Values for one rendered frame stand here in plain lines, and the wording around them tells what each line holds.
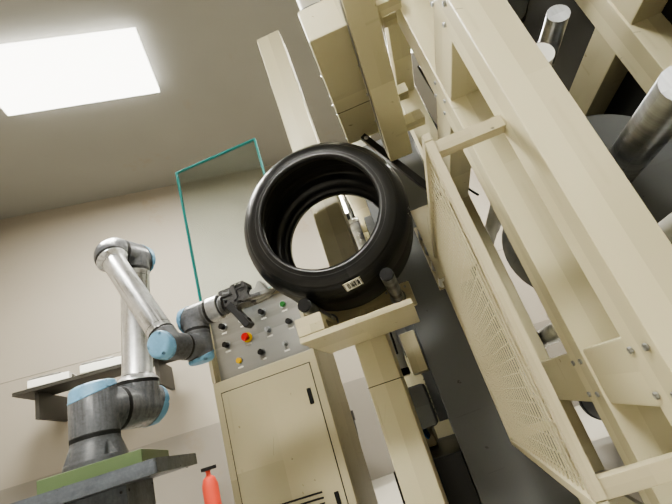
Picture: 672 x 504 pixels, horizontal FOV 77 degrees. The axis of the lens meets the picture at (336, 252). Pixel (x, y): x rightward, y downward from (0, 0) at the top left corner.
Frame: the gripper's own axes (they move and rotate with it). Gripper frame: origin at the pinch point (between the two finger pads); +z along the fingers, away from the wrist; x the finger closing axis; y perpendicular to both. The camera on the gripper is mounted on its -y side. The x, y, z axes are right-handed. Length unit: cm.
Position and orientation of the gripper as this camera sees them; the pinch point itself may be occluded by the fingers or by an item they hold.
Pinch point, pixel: (273, 292)
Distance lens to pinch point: 152.5
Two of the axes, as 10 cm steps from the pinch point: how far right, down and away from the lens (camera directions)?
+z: 9.2, -3.6, -1.3
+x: 2.4, 3.1, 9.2
